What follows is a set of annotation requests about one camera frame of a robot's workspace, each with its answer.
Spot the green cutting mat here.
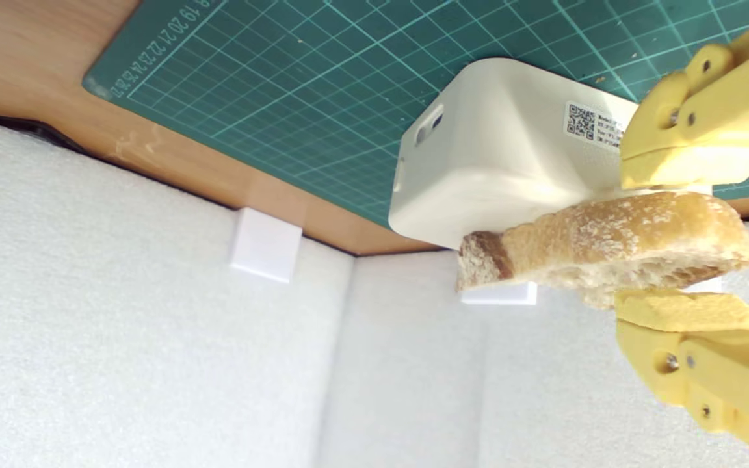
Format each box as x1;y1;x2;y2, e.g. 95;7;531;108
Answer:
82;0;749;228

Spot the brown bread slice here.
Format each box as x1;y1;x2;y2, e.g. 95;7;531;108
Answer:
456;190;749;309

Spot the white block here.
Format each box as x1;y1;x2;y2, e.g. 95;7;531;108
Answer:
388;57;713;251

